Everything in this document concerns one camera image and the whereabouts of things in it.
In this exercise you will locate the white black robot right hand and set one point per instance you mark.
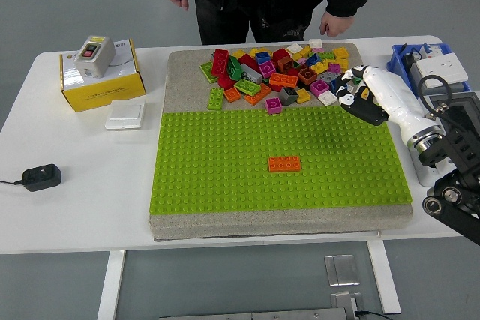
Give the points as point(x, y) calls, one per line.
point(393, 95)

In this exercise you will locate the orange two-by-four brick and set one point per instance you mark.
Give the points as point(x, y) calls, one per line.
point(285, 164)

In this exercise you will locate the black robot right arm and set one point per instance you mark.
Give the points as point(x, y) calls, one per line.
point(457, 147)

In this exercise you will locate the small yellow brick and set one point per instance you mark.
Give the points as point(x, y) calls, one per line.
point(364, 92)

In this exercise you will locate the small green brick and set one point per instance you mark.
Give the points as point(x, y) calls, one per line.
point(356, 81)

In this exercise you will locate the blue two-by-two brick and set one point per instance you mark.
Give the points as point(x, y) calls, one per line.
point(333, 87)
point(263, 57)

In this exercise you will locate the small magenta brick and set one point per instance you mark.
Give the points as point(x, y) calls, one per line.
point(333, 68)

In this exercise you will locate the white two-by-two brick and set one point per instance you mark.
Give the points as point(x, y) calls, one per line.
point(327, 98)

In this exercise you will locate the light grey brick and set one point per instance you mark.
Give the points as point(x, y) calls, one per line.
point(329, 76)

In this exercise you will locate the orange-yellow brick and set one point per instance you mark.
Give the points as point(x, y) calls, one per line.
point(341, 52)

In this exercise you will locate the magenta two-by-two brick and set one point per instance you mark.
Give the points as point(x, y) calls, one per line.
point(319, 87)
point(274, 106)
point(267, 69)

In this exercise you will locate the lime green brick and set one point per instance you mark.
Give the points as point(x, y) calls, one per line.
point(327, 55)
point(207, 71)

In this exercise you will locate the pink brick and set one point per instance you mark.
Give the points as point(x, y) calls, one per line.
point(318, 49)

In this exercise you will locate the brown two-by-two brick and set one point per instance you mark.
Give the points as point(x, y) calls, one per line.
point(307, 75)
point(285, 64)

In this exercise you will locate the yellow two-by-two brick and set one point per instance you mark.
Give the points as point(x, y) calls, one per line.
point(303, 96)

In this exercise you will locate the dark grey brick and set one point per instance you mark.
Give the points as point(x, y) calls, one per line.
point(288, 96)

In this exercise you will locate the red two-by-two brick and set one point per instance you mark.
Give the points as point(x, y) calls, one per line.
point(280, 54)

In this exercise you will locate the orange long brick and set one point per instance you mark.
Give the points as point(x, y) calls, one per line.
point(259, 95)

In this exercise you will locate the grey long brick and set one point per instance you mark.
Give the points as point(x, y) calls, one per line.
point(252, 72)

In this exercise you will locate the lime two-by-three brick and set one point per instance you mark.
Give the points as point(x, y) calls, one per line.
point(247, 86)

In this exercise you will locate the dark green brick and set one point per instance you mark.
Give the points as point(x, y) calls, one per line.
point(235, 67)

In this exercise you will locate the orange two-by-two brick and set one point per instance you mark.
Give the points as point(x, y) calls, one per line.
point(232, 94)

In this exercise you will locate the red two-by-four brick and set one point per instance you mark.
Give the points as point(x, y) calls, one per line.
point(220, 62)

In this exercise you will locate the metal floor plate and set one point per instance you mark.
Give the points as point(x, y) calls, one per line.
point(345, 301)
point(342, 269)

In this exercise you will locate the green studded baseplate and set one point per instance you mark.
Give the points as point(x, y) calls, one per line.
point(210, 170)

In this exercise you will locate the grey metal box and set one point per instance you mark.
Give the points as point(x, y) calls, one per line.
point(414, 76)

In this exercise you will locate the blue plastic bin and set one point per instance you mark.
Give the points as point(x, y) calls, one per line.
point(397, 58)

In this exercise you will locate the small white breaker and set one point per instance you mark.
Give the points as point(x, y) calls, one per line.
point(433, 50)

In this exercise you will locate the person's left hand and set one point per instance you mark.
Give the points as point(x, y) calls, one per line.
point(335, 24)

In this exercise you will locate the white table leg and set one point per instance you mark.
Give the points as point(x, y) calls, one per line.
point(384, 279)
point(110, 286)

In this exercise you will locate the grey-brown mat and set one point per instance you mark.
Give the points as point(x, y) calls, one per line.
point(183, 72)

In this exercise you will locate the steel floor bar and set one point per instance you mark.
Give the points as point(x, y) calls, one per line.
point(255, 314)

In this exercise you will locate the yellow white cardboard box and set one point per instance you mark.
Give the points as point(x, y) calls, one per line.
point(105, 91)

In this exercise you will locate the black power adapter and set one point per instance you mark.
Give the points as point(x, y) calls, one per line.
point(42, 177)

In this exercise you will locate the white wall socket plate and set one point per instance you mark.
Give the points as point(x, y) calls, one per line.
point(446, 67)

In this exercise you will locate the grey enclosure with dark window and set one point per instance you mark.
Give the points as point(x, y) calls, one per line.
point(425, 174)

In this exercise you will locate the white wall switch plate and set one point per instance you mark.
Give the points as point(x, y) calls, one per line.
point(125, 114)

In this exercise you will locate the grey push-button switch box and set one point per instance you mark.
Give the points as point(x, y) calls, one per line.
point(99, 61)

